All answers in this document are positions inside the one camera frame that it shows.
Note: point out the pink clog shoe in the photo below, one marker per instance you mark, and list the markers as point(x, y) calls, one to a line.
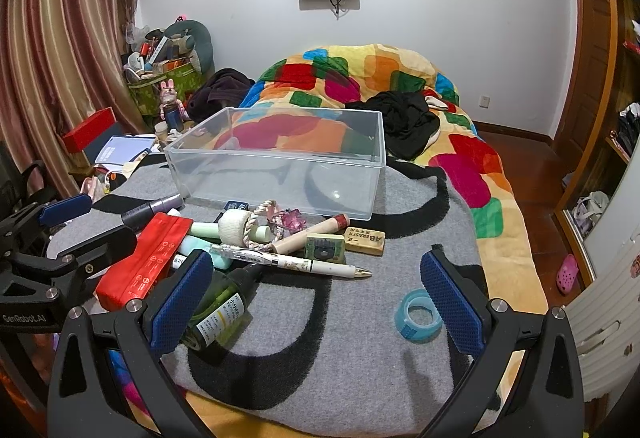
point(567, 273)

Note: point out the blue tape roll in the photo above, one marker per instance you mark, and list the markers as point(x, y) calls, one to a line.
point(402, 318)

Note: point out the beige eraser black print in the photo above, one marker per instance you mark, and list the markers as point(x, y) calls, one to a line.
point(365, 240)

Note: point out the pink curved item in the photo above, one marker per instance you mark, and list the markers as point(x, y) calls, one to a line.
point(92, 188)

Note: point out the white handbag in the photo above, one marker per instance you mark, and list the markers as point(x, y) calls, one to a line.
point(592, 210)

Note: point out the green patterned eraser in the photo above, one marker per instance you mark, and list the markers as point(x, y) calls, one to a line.
point(325, 249)

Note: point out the colourful patchwork blanket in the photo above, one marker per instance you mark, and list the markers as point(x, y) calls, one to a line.
point(350, 83)

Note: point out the small dark blue card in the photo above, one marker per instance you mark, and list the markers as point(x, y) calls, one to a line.
point(236, 205)

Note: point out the beige tube red band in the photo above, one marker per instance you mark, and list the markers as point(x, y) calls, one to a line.
point(310, 233)

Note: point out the pink bunny toy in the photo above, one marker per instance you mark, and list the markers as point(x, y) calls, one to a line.
point(171, 105)

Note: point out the clear plastic storage box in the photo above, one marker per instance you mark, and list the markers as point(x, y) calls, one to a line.
point(280, 190)

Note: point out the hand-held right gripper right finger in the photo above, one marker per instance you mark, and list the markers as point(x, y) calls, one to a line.
point(452, 303)

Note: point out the wall socket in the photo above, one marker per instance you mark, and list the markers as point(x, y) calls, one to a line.
point(484, 101)

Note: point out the teal lotion bottle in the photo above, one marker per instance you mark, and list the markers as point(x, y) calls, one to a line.
point(192, 247)

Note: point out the dark green labelled bottle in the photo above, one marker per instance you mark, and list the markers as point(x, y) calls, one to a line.
point(220, 313)

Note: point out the purple marker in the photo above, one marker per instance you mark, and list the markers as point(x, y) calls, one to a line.
point(150, 210)

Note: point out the wooden door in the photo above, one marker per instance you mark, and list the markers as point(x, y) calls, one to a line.
point(590, 43)

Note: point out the grey black patterned blanket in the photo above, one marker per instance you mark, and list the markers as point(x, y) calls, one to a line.
point(325, 343)

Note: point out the grey green neck pillow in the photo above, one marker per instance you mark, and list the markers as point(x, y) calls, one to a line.
point(202, 48)

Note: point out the pale green tube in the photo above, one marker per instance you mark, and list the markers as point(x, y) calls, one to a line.
point(205, 230)

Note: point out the green storage bag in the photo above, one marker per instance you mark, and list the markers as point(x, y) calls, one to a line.
point(145, 95)

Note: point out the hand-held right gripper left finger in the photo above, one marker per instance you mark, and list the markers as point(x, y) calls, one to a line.
point(182, 300)

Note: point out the black garment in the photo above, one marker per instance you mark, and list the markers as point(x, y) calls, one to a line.
point(400, 123)

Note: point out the wooden wardrobe shelves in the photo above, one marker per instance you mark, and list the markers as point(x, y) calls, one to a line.
point(615, 158)

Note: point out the red box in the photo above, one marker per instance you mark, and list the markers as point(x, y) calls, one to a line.
point(87, 130)

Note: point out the dark purple garment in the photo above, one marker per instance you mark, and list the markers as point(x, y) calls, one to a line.
point(220, 90)

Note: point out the white wardrobe sliding door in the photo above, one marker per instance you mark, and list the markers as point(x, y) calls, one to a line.
point(615, 318)

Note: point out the striped brown curtain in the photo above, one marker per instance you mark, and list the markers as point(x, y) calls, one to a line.
point(60, 43)

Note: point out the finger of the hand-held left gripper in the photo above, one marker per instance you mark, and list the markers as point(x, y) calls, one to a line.
point(65, 209)
point(110, 243)

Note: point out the red zip pouch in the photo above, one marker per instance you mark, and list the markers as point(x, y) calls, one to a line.
point(140, 258)

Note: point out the white pen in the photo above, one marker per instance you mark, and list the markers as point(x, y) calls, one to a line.
point(300, 263)

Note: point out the blue white booklet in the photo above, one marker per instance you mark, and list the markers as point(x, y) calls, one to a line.
point(122, 149)

